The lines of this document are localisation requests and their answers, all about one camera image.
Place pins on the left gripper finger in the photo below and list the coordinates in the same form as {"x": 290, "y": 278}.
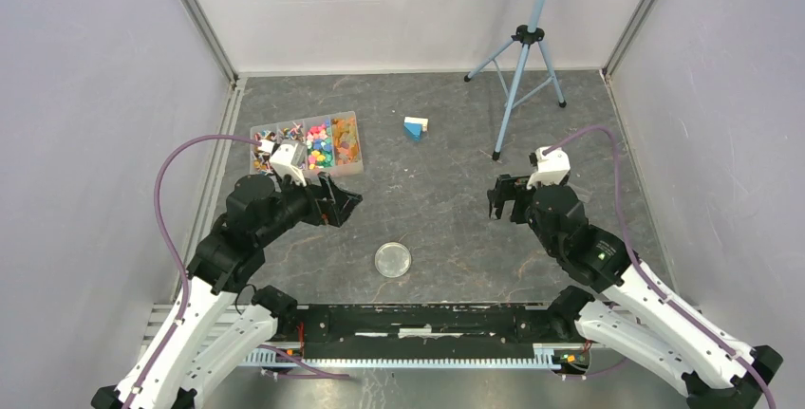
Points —
{"x": 334, "y": 192}
{"x": 340, "y": 205}

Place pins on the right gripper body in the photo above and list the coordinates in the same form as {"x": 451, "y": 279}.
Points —
{"x": 522, "y": 207}

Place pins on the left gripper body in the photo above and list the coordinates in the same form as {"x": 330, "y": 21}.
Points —
{"x": 311, "y": 207}

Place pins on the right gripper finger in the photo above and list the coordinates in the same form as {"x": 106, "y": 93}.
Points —
{"x": 499, "y": 195}
{"x": 519, "y": 184}

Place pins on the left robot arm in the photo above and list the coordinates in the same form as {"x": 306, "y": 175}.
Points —
{"x": 176, "y": 370}

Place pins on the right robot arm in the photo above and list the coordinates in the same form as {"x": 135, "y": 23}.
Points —
{"x": 619, "y": 302}

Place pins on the clear compartment candy box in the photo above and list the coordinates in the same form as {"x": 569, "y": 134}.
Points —
{"x": 331, "y": 141}

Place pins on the round clear lid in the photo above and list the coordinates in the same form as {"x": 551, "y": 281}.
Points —
{"x": 392, "y": 260}

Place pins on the blue white block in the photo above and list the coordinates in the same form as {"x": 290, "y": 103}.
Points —
{"x": 415, "y": 128}

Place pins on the blue tripod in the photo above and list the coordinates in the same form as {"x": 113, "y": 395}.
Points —
{"x": 527, "y": 35}

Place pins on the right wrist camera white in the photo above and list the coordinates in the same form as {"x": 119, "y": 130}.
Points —
{"x": 550, "y": 167}

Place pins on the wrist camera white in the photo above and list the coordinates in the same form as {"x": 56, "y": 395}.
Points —
{"x": 285, "y": 158}
{"x": 550, "y": 167}

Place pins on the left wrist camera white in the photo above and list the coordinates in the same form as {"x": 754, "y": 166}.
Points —
{"x": 285, "y": 158}

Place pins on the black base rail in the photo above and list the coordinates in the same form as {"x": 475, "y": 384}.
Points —
{"x": 441, "y": 336}

